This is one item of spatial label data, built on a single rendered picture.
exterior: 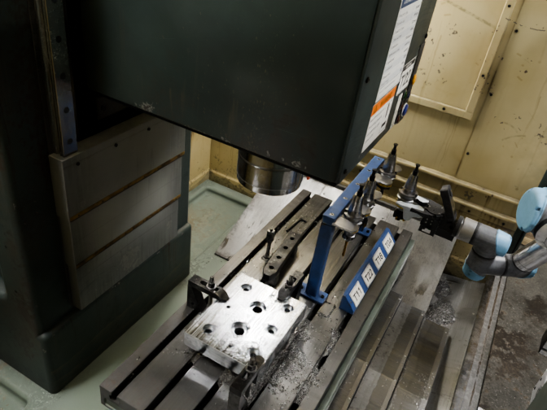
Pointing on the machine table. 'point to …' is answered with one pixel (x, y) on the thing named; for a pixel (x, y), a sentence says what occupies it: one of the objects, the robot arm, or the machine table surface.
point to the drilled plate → (231, 360)
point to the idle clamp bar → (281, 258)
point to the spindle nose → (266, 176)
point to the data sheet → (399, 45)
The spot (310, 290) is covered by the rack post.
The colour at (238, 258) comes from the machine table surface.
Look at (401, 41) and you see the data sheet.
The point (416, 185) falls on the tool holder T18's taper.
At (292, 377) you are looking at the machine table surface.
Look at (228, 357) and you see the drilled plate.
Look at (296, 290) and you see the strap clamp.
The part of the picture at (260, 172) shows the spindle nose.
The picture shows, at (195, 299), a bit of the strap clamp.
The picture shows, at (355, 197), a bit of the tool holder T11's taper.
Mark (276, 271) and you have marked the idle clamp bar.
